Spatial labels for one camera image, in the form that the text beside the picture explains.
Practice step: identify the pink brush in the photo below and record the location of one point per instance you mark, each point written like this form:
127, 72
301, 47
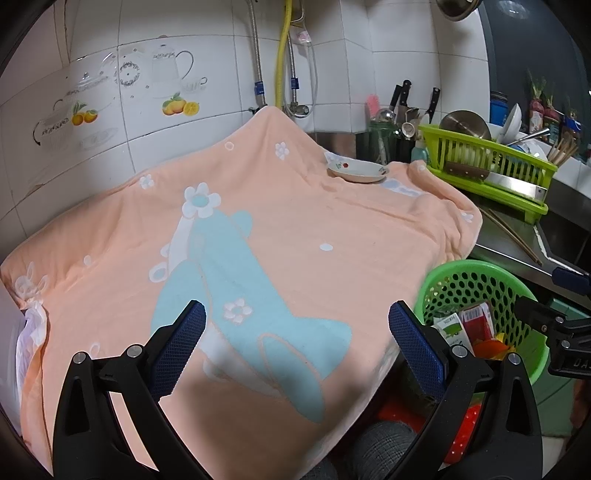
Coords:
372, 107

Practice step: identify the red white small box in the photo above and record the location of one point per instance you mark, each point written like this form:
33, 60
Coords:
478, 323

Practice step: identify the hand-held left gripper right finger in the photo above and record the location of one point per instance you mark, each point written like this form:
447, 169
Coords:
415, 350

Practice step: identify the white appliance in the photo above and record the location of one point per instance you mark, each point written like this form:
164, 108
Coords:
7, 350

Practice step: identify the stainless steel sink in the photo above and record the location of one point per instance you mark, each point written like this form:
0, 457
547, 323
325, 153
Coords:
568, 221

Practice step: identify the yellow snack wrapper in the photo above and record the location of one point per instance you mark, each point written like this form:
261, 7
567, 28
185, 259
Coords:
491, 350

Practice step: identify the black utensil holder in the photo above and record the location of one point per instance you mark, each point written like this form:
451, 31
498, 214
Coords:
407, 150

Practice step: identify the person's grey trouser leg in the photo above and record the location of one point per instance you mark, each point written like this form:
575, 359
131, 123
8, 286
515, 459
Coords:
378, 447

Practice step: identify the metal valve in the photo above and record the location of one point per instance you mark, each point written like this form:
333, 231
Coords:
295, 110

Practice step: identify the white bowl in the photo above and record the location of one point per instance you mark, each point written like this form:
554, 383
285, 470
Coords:
512, 120

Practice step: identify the round metal lid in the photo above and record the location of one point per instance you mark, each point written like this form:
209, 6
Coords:
464, 124

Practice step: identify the wooden chopstick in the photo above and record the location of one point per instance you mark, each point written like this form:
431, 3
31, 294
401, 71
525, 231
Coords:
508, 235
519, 237

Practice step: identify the blue jar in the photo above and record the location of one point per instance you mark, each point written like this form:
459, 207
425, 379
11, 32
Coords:
498, 110

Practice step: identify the red plastic stool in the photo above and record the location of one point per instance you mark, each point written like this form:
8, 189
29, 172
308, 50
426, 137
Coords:
466, 424

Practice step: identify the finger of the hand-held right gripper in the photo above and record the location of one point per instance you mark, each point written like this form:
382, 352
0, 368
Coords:
572, 278
540, 314

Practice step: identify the metal ladle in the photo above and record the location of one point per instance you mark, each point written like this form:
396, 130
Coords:
385, 115

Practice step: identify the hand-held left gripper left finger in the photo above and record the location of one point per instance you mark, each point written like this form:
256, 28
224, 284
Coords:
180, 350

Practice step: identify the green dish rack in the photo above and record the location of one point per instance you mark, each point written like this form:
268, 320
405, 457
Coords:
443, 147

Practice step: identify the green utensil holder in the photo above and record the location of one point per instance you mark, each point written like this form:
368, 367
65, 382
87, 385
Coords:
381, 141

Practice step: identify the teal bottle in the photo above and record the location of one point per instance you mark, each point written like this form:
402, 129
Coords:
420, 152

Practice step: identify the clear plastic tube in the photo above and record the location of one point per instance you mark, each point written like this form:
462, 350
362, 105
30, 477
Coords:
315, 69

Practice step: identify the hanging metal pan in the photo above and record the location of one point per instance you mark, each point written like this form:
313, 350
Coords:
459, 9

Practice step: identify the bundle of wooden chopsticks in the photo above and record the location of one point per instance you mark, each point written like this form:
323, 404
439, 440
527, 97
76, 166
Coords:
563, 150

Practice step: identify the peach printed blanket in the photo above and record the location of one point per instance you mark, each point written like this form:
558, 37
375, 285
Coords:
277, 230

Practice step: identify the white flower print dish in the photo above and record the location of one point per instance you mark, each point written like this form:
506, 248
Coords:
358, 173

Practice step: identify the white plastic bag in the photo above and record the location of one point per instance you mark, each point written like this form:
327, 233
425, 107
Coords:
30, 341

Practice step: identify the white blue milk carton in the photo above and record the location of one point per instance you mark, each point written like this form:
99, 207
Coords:
452, 330

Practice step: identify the green plastic basket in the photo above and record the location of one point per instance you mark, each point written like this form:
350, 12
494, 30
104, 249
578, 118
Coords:
471, 281

